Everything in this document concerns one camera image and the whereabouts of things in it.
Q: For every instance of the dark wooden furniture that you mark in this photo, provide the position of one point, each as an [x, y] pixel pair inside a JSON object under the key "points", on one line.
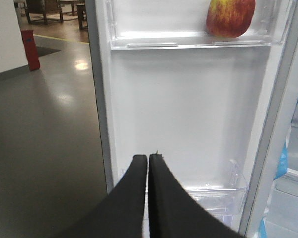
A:
{"points": [[45, 10]]}

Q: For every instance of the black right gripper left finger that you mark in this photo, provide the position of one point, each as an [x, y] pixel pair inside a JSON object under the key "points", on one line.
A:
{"points": [[120, 214]]}

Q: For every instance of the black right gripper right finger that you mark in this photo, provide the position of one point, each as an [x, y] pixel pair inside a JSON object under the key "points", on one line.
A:
{"points": [[173, 213]]}

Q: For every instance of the red box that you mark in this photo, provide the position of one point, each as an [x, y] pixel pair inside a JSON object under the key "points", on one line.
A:
{"points": [[30, 49]]}

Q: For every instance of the red apple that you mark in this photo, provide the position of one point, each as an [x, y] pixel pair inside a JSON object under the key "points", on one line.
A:
{"points": [[229, 18]]}

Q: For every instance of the dark grey fridge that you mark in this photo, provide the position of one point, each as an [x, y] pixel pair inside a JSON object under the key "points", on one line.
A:
{"points": [[280, 207]]}

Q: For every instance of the upper clear door bin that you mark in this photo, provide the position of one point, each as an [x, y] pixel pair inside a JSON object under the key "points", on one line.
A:
{"points": [[181, 24]]}

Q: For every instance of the clear door bin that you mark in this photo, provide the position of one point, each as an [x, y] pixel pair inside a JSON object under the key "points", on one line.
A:
{"points": [[181, 24], [221, 192]]}

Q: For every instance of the fridge door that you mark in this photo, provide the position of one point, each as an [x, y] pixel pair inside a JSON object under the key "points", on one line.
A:
{"points": [[199, 108]]}

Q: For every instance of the middle clear door bin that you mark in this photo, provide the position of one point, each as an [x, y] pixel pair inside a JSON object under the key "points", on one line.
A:
{"points": [[221, 192]]}

